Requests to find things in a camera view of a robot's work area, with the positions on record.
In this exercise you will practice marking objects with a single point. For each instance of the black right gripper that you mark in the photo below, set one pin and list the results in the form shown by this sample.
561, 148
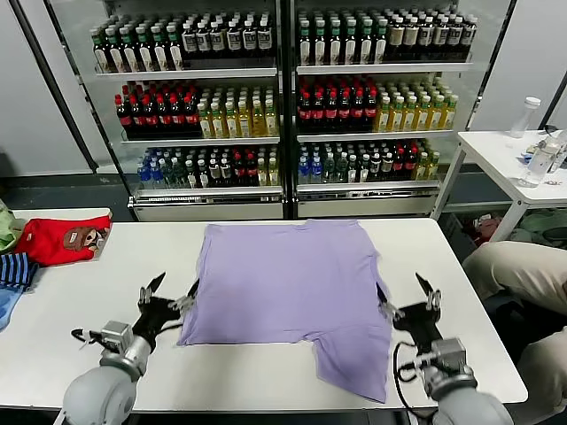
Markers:
418, 325

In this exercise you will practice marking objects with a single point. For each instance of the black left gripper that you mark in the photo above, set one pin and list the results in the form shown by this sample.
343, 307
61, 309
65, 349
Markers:
155, 319

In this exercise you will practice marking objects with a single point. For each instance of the purple t-shirt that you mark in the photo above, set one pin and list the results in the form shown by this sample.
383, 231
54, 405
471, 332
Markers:
288, 288

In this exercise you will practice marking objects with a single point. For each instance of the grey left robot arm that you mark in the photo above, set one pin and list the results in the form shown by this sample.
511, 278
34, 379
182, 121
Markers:
97, 394

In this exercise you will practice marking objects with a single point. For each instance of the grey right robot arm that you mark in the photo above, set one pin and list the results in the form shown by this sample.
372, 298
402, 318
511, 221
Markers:
465, 411

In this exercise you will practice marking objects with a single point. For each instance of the green clothes pile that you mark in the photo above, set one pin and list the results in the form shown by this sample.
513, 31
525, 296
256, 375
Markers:
540, 226

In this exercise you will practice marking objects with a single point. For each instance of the grey storage crate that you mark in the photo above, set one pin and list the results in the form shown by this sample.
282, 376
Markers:
456, 230

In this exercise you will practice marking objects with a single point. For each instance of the glass drinks display cabinet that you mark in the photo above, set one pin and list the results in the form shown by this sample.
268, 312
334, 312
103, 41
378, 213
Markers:
208, 208
367, 206

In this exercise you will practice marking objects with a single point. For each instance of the red cloth bundle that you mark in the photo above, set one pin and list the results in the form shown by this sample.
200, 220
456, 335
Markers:
487, 230

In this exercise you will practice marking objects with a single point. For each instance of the person in beige trousers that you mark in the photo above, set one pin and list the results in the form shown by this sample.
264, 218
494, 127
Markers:
518, 270

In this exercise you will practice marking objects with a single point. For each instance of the white metal shelf board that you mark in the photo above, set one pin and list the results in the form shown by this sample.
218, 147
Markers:
199, 141
376, 136
367, 187
208, 191
186, 73
385, 68

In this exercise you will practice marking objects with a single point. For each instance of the black chair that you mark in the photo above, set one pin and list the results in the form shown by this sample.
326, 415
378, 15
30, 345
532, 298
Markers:
527, 319

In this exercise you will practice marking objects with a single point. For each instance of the small clear green bottle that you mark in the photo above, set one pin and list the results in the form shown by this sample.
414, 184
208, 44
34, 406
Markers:
341, 172
167, 174
329, 172

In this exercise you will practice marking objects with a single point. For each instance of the small blue water bottle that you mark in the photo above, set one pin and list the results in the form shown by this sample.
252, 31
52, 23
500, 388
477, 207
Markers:
316, 172
304, 172
154, 174
142, 175

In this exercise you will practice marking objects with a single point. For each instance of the small dark drink bottle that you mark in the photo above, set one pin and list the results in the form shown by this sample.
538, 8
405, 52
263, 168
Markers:
215, 174
227, 174
376, 169
388, 168
203, 175
365, 170
191, 175
353, 172

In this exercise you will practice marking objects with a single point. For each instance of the red bear print t-shirt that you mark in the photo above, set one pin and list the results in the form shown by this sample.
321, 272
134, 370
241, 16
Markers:
48, 243

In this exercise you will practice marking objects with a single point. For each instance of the small yellow drink bottle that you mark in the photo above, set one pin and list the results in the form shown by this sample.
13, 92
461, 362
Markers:
423, 167
274, 175
263, 175
434, 166

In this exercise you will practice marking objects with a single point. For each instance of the small red cap cola bottle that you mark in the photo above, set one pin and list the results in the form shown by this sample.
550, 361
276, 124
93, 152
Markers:
239, 172
399, 166
251, 172
411, 165

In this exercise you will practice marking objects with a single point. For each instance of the blue striped garment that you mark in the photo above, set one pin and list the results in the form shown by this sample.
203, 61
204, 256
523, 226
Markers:
15, 270

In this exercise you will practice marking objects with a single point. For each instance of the khaki trouser leg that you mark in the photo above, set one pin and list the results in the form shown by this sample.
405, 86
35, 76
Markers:
549, 376

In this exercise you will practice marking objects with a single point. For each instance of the light blue garment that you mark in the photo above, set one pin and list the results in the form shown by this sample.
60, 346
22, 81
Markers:
6, 305

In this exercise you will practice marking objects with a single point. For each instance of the white side table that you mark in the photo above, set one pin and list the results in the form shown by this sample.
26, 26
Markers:
496, 155

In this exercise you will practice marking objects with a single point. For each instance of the green garment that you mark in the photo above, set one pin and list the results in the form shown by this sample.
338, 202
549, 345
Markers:
6, 230

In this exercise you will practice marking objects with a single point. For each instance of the clear plastic water bottle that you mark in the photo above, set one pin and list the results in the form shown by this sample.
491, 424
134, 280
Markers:
533, 170

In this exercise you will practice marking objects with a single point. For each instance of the small blue object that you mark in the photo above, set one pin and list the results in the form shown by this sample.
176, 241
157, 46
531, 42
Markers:
527, 155

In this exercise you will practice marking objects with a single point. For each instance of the tall clear white-cap bottle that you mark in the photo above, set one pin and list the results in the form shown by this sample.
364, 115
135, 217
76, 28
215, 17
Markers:
522, 121

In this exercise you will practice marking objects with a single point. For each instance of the black eyeglasses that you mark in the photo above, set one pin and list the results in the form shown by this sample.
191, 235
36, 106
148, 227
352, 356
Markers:
551, 129

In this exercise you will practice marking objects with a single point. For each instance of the green cap brown tea bottle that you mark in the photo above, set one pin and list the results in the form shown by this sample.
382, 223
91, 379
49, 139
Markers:
129, 50
100, 51
160, 48
175, 48
145, 49
115, 51

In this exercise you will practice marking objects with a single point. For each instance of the white cap dark drink bottle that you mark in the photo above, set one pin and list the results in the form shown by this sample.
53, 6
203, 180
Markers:
250, 40
217, 41
234, 40
189, 42
265, 40
203, 42

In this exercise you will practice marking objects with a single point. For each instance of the green cap dark drink bottle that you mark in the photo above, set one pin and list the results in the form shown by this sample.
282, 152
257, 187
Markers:
335, 46
380, 44
350, 45
366, 45
320, 46
305, 46

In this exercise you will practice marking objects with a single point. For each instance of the beige label dark bottle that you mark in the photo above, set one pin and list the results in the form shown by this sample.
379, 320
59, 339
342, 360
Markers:
469, 34
455, 35
426, 36
396, 37
441, 35
411, 36

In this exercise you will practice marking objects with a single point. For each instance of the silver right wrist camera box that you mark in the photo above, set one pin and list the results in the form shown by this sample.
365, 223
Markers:
448, 352

